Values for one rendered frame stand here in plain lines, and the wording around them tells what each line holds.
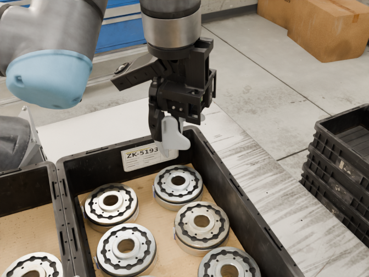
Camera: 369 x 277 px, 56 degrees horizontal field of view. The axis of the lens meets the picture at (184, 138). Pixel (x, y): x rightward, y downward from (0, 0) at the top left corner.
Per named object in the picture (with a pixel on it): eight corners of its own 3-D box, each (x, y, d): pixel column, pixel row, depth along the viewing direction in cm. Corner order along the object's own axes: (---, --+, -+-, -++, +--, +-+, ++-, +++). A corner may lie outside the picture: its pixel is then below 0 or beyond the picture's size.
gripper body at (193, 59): (199, 130, 51) (198, 59, 42) (146, 117, 53) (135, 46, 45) (216, 99, 56) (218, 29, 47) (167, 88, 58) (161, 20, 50)
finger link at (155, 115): (157, 147, 53) (157, 95, 49) (148, 144, 54) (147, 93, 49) (169, 132, 57) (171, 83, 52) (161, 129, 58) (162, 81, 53)
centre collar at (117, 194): (95, 197, 69) (95, 194, 69) (120, 189, 70) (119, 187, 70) (101, 215, 65) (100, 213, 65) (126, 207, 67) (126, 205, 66)
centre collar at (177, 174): (163, 177, 73) (162, 175, 73) (184, 171, 74) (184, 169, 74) (171, 194, 70) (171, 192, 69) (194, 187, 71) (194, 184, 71)
